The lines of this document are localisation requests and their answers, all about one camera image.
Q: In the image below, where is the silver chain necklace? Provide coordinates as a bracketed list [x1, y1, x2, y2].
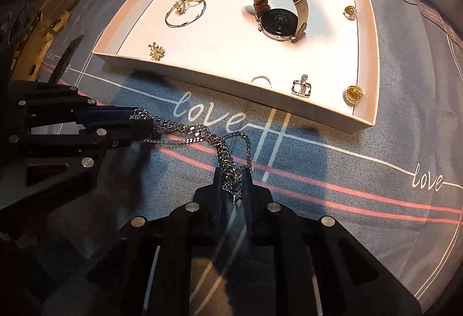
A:
[128, 107, 253, 206]

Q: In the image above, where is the gold flower brooch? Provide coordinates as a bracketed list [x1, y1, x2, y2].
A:
[148, 42, 166, 62]
[173, 0, 189, 15]

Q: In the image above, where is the silver bangle bracelet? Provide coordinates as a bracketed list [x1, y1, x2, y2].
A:
[164, 0, 207, 29]

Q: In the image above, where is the thin silver ring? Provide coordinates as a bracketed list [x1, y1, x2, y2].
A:
[250, 75, 273, 88]

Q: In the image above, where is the silver interlocked ring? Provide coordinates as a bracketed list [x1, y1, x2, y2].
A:
[291, 74, 313, 99]

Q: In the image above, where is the gold round earring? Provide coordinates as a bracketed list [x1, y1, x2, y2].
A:
[344, 85, 365, 106]
[343, 5, 358, 21]

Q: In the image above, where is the beige strap wristwatch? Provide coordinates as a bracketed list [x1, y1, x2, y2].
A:
[238, 0, 310, 45]

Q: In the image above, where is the black smartphone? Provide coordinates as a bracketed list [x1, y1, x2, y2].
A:
[48, 35, 85, 84]

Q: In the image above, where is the blue striped love bedsheet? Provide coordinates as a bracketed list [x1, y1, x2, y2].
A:
[40, 0, 462, 309]

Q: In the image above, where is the pink shallow cardboard tray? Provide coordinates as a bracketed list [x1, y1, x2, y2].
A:
[93, 0, 380, 133]

